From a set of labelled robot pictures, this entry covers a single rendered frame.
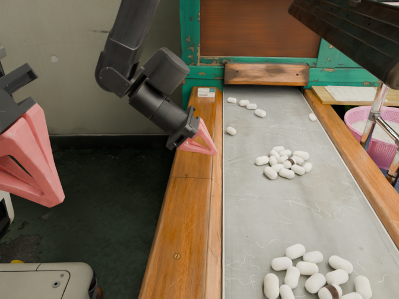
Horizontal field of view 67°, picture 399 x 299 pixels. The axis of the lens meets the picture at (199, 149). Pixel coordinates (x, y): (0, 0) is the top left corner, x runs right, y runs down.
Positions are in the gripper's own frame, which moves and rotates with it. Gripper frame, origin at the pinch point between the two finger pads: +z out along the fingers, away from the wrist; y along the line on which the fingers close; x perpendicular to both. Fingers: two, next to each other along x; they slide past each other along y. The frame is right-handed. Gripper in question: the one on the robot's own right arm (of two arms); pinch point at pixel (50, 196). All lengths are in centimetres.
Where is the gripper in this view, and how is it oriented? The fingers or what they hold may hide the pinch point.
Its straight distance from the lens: 27.6
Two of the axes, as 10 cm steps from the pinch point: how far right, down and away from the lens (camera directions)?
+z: 4.5, 7.6, 4.7
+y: -0.2, -5.2, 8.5
